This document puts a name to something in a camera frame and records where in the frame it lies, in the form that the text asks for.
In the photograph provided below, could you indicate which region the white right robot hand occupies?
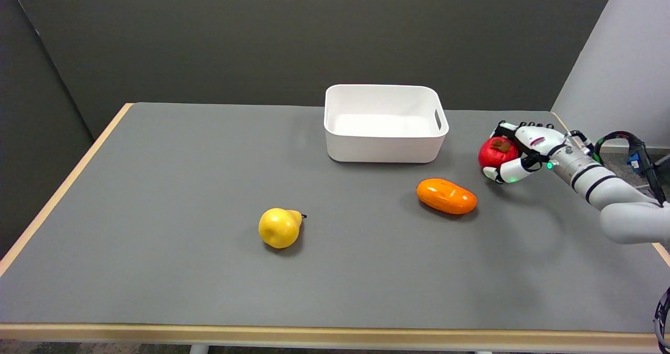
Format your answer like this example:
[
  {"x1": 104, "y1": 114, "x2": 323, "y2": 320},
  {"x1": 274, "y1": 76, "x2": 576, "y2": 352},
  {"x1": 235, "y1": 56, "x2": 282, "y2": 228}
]
[{"x1": 483, "y1": 121, "x2": 569, "y2": 185}]

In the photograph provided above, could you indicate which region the red persimmon fruit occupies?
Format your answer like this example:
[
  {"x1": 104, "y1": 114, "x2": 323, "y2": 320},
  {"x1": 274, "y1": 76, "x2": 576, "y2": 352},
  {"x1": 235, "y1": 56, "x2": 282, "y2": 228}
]
[{"x1": 478, "y1": 137, "x2": 519, "y2": 168}]

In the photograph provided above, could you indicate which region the orange oblong fruit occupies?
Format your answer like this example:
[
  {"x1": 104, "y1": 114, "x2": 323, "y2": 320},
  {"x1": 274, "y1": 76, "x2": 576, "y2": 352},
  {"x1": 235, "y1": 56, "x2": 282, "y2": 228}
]
[{"x1": 417, "y1": 178, "x2": 478, "y2": 215}]

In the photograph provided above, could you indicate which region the white plastic bin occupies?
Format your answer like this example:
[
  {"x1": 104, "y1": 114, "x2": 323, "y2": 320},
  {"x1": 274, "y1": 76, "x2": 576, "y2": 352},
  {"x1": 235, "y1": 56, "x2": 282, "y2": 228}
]
[{"x1": 324, "y1": 84, "x2": 450, "y2": 164}]

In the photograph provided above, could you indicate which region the grey table mat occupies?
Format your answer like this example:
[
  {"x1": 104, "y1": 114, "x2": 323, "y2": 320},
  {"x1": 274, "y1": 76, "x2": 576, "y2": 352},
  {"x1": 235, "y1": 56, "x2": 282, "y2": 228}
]
[{"x1": 0, "y1": 103, "x2": 670, "y2": 334}]

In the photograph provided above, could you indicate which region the yellow pear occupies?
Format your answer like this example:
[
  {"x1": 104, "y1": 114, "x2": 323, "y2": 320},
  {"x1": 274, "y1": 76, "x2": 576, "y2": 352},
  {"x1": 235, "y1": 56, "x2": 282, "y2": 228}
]
[{"x1": 258, "y1": 208, "x2": 307, "y2": 249}]

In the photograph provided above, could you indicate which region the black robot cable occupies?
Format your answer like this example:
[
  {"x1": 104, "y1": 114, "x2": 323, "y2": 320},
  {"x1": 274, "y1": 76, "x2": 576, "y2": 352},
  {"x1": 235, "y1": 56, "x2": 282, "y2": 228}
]
[{"x1": 568, "y1": 130, "x2": 667, "y2": 207}]

